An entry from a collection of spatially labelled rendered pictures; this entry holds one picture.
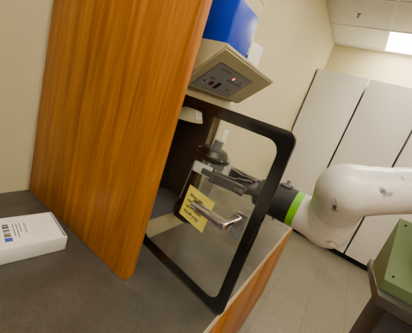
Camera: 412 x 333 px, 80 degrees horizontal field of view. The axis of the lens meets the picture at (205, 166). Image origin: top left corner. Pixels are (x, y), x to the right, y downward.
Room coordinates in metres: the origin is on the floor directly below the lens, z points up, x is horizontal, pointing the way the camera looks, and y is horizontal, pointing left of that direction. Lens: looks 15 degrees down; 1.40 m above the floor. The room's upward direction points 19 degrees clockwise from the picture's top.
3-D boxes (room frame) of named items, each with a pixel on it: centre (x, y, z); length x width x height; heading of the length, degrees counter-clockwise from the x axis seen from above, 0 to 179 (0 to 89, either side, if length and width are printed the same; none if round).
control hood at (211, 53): (0.70, 0.01, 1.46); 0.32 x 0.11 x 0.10; 152
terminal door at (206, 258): (0.49, 0.00, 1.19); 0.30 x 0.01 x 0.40; 54
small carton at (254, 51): (0.74, -0.01, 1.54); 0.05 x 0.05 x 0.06; 47
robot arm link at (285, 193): (0.61, -0.22, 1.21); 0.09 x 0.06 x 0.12; 151
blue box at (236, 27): (0.61, 0.06, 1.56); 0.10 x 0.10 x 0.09; 62
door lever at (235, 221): (0.43, -0.05, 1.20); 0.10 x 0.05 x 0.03; 54
